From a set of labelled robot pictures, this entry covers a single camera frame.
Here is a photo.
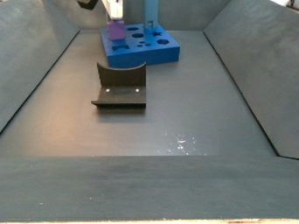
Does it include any light blue rectangular block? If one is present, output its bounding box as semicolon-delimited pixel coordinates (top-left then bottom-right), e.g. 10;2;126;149
107;0;123;20

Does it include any purple rectangular block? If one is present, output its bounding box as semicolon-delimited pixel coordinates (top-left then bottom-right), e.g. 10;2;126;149
107;20;127;40

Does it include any blue shape sorter board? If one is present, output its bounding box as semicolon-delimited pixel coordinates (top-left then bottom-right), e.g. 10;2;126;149
99;24;181;68

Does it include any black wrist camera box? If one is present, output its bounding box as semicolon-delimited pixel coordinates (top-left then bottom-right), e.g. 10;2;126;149
76;0;99;11

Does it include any black curved stand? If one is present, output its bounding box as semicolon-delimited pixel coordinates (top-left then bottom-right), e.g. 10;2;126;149
91;64;146;108

